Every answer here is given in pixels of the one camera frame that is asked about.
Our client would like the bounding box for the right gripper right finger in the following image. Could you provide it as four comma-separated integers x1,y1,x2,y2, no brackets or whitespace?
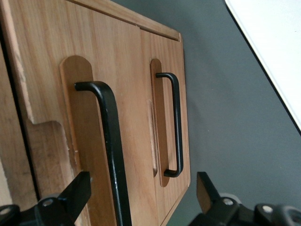
196,171,223,214

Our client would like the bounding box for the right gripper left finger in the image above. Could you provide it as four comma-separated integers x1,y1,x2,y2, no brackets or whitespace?
58,171,92,222

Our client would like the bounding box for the large black metal drawer handle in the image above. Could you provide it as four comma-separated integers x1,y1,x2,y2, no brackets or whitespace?
74,81,132,226

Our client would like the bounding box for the wooden drawer with notched edge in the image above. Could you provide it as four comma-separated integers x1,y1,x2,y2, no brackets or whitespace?
0,0,163,226

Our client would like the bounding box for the plain wooden drawer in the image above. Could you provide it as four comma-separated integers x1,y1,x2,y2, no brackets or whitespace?
137,23,191,226

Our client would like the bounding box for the oak wooden cabinet body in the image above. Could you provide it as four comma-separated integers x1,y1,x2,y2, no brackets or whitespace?
0,0,191,226

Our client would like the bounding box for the small black metal drawer handle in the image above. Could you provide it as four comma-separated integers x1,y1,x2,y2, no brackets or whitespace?
155,72,184,178

